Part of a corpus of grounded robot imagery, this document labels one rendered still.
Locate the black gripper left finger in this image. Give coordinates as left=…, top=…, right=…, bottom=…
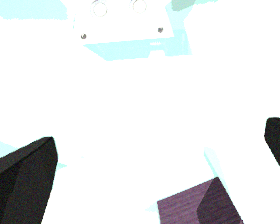
left=0, top=136, right=59, bottom=224

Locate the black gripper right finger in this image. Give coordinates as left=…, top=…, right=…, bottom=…
left=264, top=116, right=280, bottom=165

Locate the white plate with two holes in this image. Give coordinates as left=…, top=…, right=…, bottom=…
left=72, top=0, right=173, bottom=45

